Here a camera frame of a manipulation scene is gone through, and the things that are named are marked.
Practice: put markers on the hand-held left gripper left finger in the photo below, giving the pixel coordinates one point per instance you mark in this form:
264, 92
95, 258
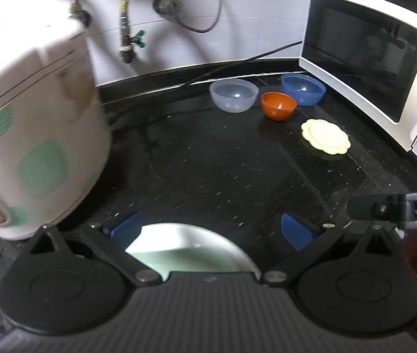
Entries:
125, 228

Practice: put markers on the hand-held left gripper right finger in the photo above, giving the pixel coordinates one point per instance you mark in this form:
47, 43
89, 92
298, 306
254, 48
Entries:
296, 233

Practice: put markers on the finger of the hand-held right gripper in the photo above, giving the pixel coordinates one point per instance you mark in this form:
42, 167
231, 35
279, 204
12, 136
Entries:
374, 207

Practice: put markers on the round grey-white plate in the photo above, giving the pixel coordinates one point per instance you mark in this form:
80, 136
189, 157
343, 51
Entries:
237, 250

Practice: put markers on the cream flower-shaped plate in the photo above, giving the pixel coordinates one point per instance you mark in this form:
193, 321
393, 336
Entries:
325, 136

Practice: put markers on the orange plastic bowl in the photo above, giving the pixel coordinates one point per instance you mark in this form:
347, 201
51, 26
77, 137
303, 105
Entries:
278, 106

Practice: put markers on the blue plastic bowl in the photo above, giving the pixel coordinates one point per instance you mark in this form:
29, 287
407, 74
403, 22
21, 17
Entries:
303, 89

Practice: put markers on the clear plastic bowl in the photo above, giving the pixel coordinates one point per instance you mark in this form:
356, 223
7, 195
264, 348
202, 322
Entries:
234, 96

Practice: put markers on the white microwave oven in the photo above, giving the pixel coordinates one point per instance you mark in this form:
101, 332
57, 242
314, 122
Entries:
370, 66

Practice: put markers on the white rice cooker green squares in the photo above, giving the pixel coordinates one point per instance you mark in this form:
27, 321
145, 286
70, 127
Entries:
28, 117

